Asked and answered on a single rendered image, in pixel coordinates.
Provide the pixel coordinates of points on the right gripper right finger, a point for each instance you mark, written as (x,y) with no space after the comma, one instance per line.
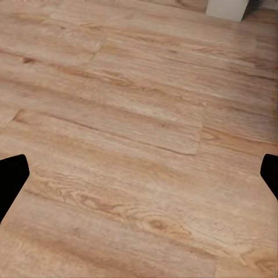
(269,172)

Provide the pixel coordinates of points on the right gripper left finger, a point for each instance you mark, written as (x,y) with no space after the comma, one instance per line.
(14,172)

